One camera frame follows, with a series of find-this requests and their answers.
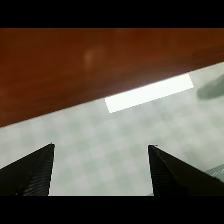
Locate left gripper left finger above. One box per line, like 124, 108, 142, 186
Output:
0, 143, 56, 197

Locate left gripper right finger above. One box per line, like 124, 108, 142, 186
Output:
147, 144, 224, 197

